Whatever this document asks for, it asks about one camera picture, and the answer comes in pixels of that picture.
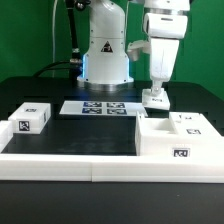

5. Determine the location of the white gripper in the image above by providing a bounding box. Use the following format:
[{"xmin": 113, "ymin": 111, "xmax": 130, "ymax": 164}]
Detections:
[{"xmin": 143, "ymin": 13, "xmax": 188, "ymax": 96}]

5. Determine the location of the white cabinet door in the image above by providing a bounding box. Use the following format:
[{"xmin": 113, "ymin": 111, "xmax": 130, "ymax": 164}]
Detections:
[
  {"xmin": 142, "ymin": 89, "xmax": 170, "ymax": 110},
  {"xmin": 169, "ymin": 112, "xmax": 220, "ymax": 137}
]

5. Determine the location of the white cabinet body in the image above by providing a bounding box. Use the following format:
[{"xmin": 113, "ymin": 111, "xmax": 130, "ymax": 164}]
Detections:
[{"xmin": 135, "ymin": 113, "xmax": 224, "ymax": 158}]

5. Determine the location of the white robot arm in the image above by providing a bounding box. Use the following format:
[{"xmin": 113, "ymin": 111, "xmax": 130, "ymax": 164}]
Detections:
[{"xmin": 78, "ymin": 0, "xmax": 190, "ymax": 95}]

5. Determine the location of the white sheet with markers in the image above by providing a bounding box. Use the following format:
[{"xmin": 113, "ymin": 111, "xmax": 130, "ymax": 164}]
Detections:
[{"xmin": 60, "ymin": 101, "xmax": 147, "ymax": 116}]

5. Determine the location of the white U-shaped fence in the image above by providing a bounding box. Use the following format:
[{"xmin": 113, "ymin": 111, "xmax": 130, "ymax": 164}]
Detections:
[{"xmin": 0, "ymin": 121, "xmax": 224, "ymax": 183}]

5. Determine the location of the small white tagged box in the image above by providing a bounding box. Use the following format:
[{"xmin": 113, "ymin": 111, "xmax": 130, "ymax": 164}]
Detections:
[{"xmin": 8, "ymin": 102, "xmax": 51, "ymax": 134}]

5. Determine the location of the black corrugated cable hose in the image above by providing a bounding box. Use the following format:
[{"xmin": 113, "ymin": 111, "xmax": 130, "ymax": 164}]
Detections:
[{"xmin": 32, "ymin": 0, "xmax": 92, "ymax": 79}]

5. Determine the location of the white thin cable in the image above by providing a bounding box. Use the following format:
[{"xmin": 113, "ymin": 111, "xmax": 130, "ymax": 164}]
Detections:
[{"xmin": 51, "ymin": 0, "xmax": 59, "ymax": 79}]

